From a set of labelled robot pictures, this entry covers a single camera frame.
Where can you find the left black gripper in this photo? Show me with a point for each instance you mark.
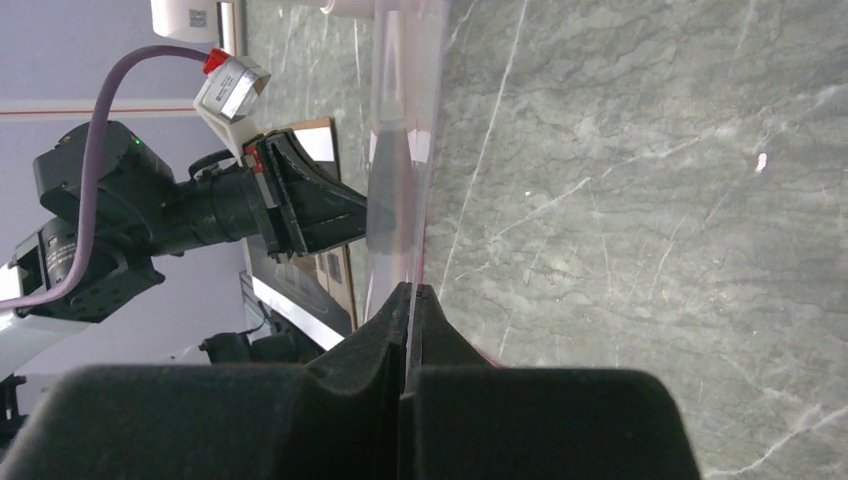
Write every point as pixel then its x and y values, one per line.
pixel 143 213

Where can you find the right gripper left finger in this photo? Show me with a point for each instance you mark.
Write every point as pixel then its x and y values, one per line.
pixel 333 418

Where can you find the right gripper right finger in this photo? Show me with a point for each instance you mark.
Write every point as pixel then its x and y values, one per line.
pixel 498 422

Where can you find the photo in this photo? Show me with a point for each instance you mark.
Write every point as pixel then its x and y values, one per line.
pixel 311 297

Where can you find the clear glass pane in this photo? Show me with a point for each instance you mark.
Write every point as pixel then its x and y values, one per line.
pixel 401 146

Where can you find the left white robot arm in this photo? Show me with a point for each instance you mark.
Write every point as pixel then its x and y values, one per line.
pixel 23 338

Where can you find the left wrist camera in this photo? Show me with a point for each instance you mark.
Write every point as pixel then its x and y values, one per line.
pixel 232 87

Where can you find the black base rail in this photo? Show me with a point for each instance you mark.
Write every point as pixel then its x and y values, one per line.
pixel 230 348

